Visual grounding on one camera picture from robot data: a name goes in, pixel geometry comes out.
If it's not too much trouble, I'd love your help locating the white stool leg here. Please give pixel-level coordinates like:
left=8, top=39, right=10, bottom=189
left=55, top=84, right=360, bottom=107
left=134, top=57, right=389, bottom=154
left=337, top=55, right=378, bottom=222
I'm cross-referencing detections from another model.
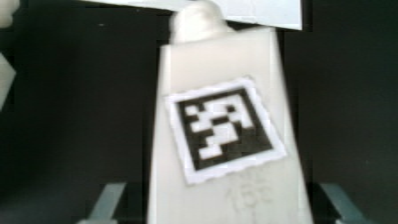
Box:
left=0, top=0, right=21, bottom=110
left=147, top=0, right=314, bottom=224

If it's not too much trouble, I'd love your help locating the white marker sheet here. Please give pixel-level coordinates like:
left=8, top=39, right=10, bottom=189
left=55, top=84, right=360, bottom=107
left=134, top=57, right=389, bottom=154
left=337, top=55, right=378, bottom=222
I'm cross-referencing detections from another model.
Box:
left=79, top=0, right=303, bottom=30

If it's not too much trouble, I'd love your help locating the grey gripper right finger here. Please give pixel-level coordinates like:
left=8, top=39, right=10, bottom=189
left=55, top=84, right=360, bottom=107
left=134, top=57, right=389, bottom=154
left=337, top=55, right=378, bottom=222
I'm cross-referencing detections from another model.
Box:
left=319, top=183, right=374, bottom=224

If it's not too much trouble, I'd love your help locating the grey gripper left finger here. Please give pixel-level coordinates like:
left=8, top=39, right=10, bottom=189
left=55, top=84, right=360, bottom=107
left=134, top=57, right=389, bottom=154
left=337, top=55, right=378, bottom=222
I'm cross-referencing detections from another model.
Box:
left=76, top=183, right=126, bottom=224

